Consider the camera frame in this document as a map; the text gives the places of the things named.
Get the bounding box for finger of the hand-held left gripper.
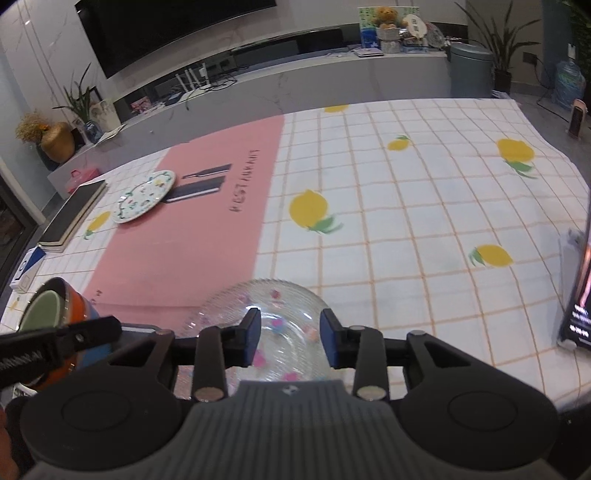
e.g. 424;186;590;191
58;315;123;359

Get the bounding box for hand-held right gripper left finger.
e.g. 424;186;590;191
108;307;262;400

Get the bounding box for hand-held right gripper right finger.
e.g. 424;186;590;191
320;308;463;400

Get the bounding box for clear flowered glass plate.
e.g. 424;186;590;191
178;278;334;385

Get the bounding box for person's left hand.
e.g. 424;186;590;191
0;408;20;480

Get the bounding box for blue and white box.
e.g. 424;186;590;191
10;247;47;294

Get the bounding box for pink table mat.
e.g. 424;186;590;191
90;115;285;325

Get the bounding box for black notebook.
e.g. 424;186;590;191
39;180;108;254

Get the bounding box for dark wooden cabinet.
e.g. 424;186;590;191
0;175;38;288

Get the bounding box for floral ceramic plate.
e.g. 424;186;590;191
112;170;177;225

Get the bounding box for pink storage box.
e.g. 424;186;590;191
65;167;100;195

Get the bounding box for checked lemon tablecloth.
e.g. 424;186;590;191
0;98;591;416

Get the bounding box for gold vase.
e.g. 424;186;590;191
41;122;76;163

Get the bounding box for dried yellow flowers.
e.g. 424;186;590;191
16;111;49;142

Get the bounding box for white printed box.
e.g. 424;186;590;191
90;99;122;133

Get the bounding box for green leafy potted plant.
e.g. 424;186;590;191
53;65;96;125

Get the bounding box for marble television console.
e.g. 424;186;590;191
46;28;454;186

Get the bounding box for black smartphone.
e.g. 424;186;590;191
556;222;591;350

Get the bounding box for white router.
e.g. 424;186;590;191
175;67;211;93

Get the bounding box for grey trash bin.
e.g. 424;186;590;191
449;42;495;99

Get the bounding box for black television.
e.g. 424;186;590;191
76;0;278;79

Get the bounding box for tall potted plant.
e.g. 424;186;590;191
455;0;541;93

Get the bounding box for pink smartphone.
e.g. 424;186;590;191
570;99;587;139

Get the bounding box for blue water bottle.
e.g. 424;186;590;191
553;60;585;110

